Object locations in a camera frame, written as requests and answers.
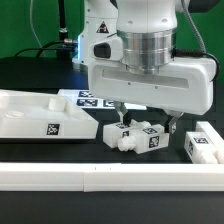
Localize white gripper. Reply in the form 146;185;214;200
88;57;216;134

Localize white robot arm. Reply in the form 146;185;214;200
73;0;221;133

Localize white sheet with tags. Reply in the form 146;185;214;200
57;88;148;111

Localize white L-shaped obstacle fence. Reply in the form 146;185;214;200
0;122;224;192

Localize black vertical pole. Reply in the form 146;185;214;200
57;0;69;60

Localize white square tabletop part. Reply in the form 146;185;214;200
0;89;98;139

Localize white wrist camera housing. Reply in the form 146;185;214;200
89;35;124;67

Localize black cables and connector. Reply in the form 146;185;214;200
14;38;79;58

